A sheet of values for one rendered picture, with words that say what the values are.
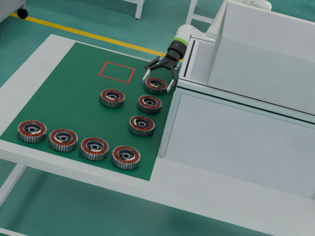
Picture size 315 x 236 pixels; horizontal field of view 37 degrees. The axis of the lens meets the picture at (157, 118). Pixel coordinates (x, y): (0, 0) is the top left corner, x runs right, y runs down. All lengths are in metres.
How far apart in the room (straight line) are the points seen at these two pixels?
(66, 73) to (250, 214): 1.13
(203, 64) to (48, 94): 0.73
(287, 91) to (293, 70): 0.08
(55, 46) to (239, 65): 1.21
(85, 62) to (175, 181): 0.92
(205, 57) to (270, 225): 0.71
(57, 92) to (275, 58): 1.02
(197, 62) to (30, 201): 1.30
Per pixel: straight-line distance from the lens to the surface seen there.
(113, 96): 2.22
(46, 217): 2.66
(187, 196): 1.82
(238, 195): 1.91
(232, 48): 1.70
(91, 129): 2.02
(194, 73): 1.83
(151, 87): 2.33
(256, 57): 1.71
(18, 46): 4.16
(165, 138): 1.91
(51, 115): 2.08
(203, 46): 2.07
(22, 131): 1.92
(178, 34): 2.50
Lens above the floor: 1.97
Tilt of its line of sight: 34 degrees down
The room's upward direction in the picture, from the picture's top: 14 degrees clockwise
